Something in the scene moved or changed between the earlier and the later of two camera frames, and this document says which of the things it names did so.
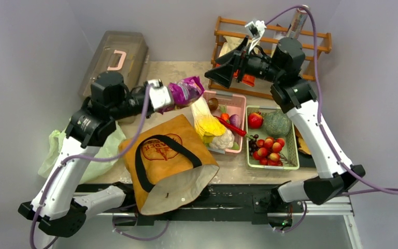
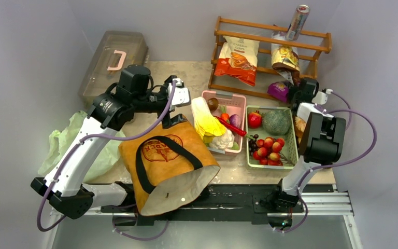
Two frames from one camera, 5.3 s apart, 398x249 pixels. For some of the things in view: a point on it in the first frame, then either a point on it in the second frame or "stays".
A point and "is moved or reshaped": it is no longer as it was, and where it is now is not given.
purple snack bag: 183,92 is moved or reshaped
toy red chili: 239,131 stays
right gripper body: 237,65 → 297,92
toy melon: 276,124 stays
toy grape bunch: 252,144 stays
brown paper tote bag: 169,164 stays
